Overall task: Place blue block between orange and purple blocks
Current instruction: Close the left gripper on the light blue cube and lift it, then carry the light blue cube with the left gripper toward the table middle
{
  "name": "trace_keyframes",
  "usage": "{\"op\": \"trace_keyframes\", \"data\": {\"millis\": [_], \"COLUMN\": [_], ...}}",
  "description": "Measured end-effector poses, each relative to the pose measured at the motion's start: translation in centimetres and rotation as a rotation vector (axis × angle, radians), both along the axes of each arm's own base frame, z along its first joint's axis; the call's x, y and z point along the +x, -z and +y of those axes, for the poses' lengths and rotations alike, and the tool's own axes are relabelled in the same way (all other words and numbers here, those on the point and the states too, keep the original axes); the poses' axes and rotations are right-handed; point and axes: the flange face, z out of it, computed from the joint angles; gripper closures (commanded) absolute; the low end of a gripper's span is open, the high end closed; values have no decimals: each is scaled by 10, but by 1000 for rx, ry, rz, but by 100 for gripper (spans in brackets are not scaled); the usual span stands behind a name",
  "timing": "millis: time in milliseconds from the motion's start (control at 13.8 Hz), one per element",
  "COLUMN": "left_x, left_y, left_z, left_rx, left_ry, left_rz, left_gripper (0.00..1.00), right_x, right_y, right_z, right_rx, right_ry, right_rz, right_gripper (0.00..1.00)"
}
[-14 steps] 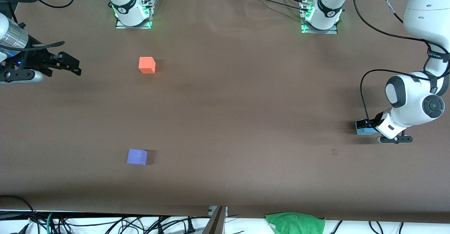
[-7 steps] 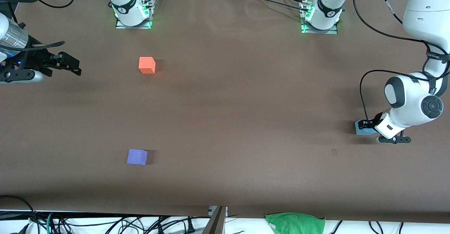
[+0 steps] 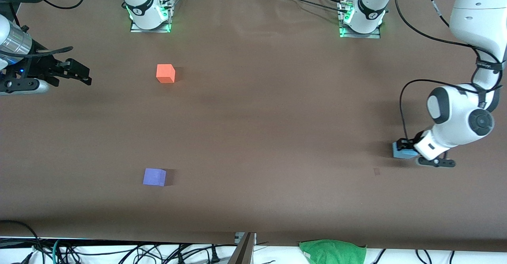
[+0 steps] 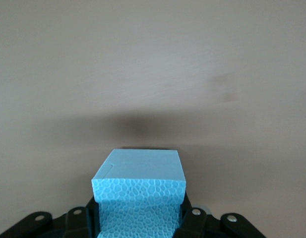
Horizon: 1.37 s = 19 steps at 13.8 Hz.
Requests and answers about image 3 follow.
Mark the purple block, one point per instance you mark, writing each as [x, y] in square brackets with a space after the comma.
[153, 176]

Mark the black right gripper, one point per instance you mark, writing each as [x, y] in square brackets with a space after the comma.
[44, 66]

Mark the brown table mat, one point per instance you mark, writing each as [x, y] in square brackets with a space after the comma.
[253, 157]

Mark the orange block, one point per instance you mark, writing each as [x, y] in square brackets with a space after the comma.
[165, 73]

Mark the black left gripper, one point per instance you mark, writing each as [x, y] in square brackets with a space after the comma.
[405, 143]

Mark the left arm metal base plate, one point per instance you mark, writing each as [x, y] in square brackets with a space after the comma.
[374, 35]

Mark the green cloth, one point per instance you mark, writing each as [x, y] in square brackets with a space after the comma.
[332, 252]

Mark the blue block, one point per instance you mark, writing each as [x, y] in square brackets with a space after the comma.
[402, 154]

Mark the black power plug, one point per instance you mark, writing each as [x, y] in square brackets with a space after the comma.
[214, 257]

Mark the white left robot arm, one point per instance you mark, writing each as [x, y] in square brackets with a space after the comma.
[475, 18]

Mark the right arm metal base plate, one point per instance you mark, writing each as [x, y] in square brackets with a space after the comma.
[158, 29]

